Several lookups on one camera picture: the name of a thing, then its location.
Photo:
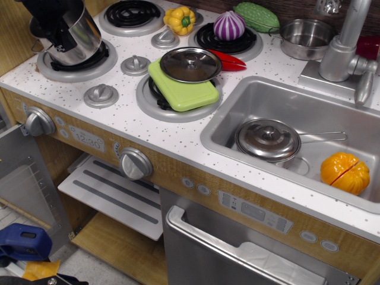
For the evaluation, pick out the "silver dishwasher door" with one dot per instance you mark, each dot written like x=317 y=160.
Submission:
x=204 y=247

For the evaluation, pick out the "red toy chili pepper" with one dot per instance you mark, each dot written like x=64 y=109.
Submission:
x=228 y=62

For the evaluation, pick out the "silver oven knob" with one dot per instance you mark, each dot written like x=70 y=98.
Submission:
x=134 y=164
x=38 y=122

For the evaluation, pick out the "left silver oven knob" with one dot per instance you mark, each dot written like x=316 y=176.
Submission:
x=38 y=122

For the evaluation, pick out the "silver stovetop knob back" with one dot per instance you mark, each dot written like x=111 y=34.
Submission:
x=165 y=40

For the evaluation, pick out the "yellow cloth scrap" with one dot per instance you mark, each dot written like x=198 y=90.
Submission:
x=36 y=270

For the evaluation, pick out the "blue clamp tool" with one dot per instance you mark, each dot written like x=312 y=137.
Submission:
x=25 y=243

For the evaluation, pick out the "front right stove burner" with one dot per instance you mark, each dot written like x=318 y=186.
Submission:
x=147 y=102

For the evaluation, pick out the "silver stovetop knob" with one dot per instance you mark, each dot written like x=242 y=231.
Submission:
x=165 y=40
x=101 y=96
x=135 y=66

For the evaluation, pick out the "green plastic cutting board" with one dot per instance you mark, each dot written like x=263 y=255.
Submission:
x=182 y=96

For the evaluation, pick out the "silver sink basin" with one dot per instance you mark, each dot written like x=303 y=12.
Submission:
x=326 y=126

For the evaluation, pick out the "open oven door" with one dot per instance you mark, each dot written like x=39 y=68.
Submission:
x=27 y=189

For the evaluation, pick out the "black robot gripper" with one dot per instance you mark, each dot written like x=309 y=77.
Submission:
x=52 y=20

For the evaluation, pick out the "red cup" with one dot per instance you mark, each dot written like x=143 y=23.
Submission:
x=368 y=47

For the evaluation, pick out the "steel pot lid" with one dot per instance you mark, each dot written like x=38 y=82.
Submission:
x=191 y=65

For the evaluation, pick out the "green toy bitter gourd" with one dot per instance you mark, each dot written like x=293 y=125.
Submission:
x=257 y=17

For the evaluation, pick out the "back right stove burner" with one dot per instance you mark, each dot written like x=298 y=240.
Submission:
x=246 y=48

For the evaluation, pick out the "back left stove burner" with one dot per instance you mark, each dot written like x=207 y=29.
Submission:
x=131 y=18

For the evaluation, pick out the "silver stovetop knob front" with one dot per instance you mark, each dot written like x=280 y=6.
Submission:
x=101 y=96

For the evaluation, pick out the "right silver oven knob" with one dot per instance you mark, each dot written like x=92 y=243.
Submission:
x=134 y=164

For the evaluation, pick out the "white oven rack shelf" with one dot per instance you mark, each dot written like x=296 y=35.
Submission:
x=101 y=186

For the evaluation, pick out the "steel saucepan with lid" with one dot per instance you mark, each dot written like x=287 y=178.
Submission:
x=276 y=142

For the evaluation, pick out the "small steel bowl pot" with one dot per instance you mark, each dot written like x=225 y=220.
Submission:
x=304 y=39

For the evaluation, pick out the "silver stovetop knob middle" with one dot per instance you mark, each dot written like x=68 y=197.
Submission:
x=135 y=66

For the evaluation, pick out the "front left stove burner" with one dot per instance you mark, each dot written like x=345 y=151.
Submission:
x=79 y=73

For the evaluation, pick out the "silver toy faucet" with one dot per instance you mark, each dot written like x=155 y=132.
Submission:
x=342 y=71

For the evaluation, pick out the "yellow toy bell pepper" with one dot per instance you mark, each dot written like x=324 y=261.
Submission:
x=180 y=20

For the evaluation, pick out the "stove burner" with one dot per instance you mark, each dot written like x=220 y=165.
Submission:
x=131 y=18
x=246 y=48
x=79 y=73
x=147 y=102

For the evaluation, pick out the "purple toy onion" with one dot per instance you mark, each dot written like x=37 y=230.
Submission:
x=229 y=26

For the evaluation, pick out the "orange toy pumpkin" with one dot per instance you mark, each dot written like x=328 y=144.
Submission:
x=346 y=172

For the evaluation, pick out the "tall steel pot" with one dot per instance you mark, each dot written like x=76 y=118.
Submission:
x=86 y=34

